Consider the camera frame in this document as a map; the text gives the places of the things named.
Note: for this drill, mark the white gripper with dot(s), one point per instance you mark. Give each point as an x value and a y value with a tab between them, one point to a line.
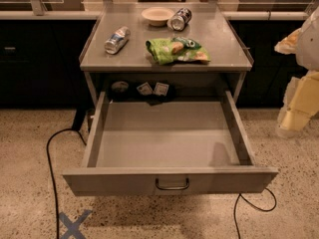
310	47

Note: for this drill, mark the green rice chip bag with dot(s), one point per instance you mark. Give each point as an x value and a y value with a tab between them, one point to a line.
177	49

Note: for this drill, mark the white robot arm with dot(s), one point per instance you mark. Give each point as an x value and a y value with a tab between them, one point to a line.
301	99

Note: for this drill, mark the open grey top drawer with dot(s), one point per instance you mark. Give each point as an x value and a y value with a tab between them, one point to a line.
131	144

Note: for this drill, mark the white tag right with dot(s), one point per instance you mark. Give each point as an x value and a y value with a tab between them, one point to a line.
161	89

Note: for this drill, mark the white tag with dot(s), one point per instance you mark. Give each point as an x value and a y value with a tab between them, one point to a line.
161	89
145	89

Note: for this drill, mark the white tag left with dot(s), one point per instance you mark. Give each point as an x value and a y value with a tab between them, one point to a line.
145	89

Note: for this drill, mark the grey metal cabinet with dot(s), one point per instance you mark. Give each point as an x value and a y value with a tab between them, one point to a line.
208	27

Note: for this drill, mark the round dark object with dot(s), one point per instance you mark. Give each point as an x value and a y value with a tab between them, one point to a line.
119	89

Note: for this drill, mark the silver soda can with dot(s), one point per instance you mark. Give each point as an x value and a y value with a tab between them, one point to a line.
117	40

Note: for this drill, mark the blue tape cross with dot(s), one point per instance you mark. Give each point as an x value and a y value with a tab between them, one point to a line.
73	227

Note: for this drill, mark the black drawer handle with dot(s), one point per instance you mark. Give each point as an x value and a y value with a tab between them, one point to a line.
185	186

